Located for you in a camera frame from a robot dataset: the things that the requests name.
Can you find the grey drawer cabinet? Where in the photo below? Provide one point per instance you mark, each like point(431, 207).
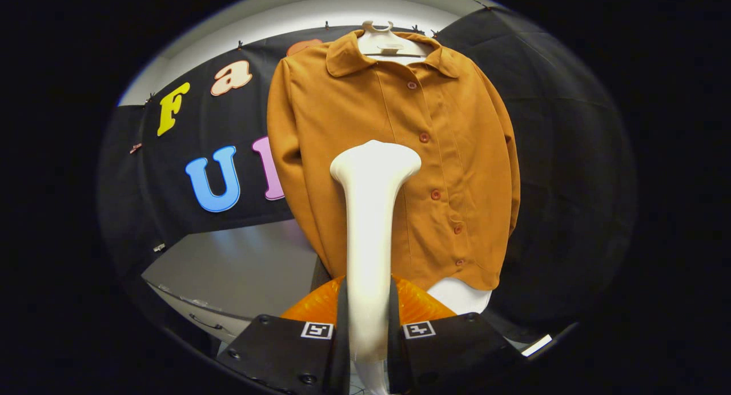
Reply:
point(240, 269)

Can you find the white garment steamer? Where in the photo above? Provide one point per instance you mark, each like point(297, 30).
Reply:
point(371, 224)

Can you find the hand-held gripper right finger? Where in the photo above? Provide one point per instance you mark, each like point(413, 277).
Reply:
point(394, 338)

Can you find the orange button-up shirt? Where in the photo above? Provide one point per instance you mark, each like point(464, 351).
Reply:
point(342, 109)

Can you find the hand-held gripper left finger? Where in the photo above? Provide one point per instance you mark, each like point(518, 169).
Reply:
point(342, 338)

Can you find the white mannequin torso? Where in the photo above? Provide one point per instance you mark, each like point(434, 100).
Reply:
point(388, 44)

